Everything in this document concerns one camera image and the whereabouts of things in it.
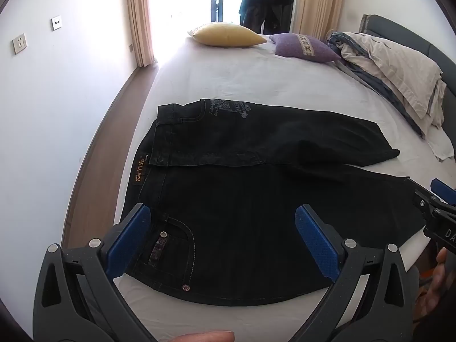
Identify lower white wall socket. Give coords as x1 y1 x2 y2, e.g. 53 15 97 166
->
12 33 27 55

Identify upper white wall socket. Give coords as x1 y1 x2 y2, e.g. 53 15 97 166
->
50 16 62 31

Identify black denim pants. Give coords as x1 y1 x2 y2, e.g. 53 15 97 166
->
124 99 424 306

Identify person's right hand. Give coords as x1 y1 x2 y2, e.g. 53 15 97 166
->
414 248 455 322

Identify white wall socket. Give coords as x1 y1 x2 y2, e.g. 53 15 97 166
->
50 16 62 31
12 33 27 55

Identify beige grey folded duvet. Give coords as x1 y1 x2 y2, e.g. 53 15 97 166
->
329 32 455 161

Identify yellow pillow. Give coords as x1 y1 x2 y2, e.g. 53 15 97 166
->
189 23 267 48

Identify person's left hand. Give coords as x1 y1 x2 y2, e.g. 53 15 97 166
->
172 330 235 342

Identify dark clothes on chair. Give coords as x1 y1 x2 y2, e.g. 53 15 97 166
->
239 0 292 35

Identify left beige curtain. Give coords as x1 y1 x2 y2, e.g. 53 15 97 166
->
127 0 155 67

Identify right beige curtain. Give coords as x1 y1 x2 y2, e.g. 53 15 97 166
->
290 0 343 40

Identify beige curtain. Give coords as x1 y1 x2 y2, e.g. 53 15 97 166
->
127 0 155 67
290 0 343 40

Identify grey upholstered headboard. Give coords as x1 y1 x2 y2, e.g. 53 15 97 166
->
359 14 456 144

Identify white bed sheet mattress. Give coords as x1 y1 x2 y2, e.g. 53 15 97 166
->
116 39 455 341

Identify purple patterned pillow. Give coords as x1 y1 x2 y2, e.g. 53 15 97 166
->
270 33 341 63

